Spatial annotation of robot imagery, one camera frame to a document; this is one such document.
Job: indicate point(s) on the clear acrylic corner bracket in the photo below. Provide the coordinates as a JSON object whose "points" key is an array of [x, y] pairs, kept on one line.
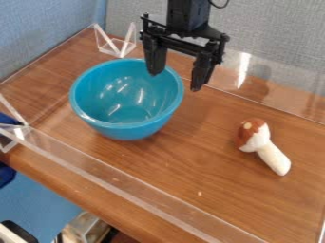
{"points": [[114, 46]]}

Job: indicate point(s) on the blue object at left edge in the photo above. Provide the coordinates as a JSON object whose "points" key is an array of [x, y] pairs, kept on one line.
{"points": [[7, 172]]}

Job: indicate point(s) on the clear acrylic back barrier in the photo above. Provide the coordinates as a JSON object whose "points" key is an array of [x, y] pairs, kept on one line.
{"points": [[264, 88]]}

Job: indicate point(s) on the black and white object below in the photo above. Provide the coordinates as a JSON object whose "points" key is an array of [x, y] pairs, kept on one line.
{"points": [[14, 234]]}

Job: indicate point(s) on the clear acrylic barrier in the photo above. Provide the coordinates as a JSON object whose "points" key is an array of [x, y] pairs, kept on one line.
{"points": [[264, 88], [161, 204]]}

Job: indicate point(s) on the metal frame under table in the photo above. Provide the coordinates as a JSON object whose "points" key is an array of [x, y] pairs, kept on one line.
{"points": [[85, 229]]}

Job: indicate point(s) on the clear acrylic front barrier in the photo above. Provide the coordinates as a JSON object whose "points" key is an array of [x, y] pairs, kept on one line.
{"points": [[161, 204]]}

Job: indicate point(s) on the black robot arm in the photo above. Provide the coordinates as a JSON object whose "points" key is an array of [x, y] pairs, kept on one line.
{"points": [[189, 6]]}

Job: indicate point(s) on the clear acrylic left bracket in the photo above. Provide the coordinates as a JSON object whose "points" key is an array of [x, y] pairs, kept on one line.
{"points": [[14, 127]]}

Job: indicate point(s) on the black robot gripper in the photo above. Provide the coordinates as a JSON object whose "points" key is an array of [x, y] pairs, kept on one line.
{"points": [[186, 33]]}

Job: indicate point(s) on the blue plastic bowl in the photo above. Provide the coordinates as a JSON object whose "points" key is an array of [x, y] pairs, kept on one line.
{"points": [[122, 101]]}

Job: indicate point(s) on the brown and white toy mushroom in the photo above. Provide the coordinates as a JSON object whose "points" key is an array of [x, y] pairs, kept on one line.
{"points": [[253, 140]]}

